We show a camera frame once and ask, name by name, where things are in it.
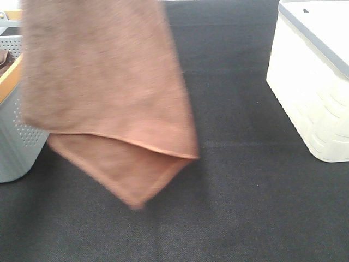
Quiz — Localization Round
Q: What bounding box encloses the white storage box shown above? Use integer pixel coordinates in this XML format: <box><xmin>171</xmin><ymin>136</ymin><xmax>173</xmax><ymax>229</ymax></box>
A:
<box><xmin>266</xmin><ymin>1</ymin><xmax>348</xmax><ymax>163</ymax></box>

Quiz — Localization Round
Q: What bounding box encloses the brown towel in basket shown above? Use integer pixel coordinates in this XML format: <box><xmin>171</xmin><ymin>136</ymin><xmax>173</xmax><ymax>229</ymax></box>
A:
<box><xmin>0</xmin><ymin>49</ymin><xmax>15</xmax><ymax>76</ymax></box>

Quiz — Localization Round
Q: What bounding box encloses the brown microfibre towel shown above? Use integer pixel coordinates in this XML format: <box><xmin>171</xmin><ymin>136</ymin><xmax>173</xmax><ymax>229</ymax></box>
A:
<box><xmin>21</xmin><ymin>1</ymin><xmax>199</xmax><ymax>209</ymax></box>

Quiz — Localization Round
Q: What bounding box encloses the grey perforated laundry basket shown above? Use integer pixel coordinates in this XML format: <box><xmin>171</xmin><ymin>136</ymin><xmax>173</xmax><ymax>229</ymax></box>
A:
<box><xmin>1</xmin><ymin>9</ymin><xmax>49</xmax><ymax>183</ymax></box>

